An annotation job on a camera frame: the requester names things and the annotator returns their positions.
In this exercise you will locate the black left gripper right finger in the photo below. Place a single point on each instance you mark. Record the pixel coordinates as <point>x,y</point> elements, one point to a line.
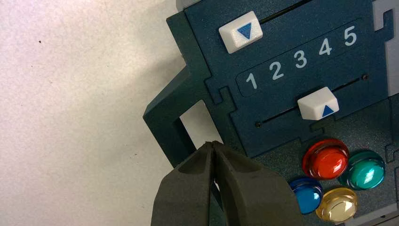
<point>255,196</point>

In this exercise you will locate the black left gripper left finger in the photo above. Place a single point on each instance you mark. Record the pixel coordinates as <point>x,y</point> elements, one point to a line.
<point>184,196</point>

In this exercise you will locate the blue push button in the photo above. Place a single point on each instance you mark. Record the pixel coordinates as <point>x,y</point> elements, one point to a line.
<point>307,196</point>

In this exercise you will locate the red push button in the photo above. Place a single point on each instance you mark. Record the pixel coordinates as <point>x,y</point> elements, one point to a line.
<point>327,160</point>

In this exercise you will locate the yellow push button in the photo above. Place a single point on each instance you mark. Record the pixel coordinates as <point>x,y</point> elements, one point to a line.
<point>338,206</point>

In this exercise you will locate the white slider knob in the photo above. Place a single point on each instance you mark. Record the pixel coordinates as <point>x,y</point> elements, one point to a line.
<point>318,104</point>
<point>240,32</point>

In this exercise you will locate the green push button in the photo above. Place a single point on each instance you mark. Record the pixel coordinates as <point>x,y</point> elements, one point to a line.
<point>364,171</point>

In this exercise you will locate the blue grey control box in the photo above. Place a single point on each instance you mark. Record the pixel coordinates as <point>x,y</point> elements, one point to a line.
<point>218,71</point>

